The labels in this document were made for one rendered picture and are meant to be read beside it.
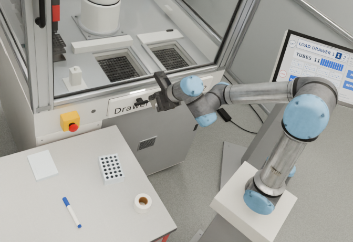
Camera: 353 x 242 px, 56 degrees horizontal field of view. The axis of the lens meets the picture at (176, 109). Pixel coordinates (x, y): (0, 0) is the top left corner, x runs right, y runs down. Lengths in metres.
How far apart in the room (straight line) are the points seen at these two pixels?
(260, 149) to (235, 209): 1.06
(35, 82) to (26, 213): 0.49
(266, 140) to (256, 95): 1.19
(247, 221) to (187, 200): 1.00
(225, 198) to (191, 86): 0.53
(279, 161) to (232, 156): 1.57
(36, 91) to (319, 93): 0.98
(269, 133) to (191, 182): 0.66
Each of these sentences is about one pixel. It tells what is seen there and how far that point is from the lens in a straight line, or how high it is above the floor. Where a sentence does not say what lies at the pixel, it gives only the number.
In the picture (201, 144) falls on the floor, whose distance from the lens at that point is 2.72.
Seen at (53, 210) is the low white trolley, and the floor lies 0.76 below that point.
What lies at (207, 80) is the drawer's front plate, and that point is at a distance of 1.81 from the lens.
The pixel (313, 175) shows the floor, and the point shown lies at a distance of 3.03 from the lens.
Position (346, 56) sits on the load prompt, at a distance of 2.08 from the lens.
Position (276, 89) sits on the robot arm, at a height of 1.35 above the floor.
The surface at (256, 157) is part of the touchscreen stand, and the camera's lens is 2.52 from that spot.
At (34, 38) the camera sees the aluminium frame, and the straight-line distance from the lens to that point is 1.21.
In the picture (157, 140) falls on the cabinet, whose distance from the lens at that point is 2.02.
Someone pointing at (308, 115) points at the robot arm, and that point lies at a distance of 0.99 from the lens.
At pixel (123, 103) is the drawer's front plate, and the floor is 0.90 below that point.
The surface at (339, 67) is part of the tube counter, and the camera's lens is 2.06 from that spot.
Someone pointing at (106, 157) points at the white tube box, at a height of 0.79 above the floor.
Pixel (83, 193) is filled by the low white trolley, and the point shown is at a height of 0.76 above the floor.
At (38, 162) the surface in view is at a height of 0.78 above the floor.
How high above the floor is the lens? 2.00
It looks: 43 degrees down
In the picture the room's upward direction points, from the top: 19 degrees clockwise
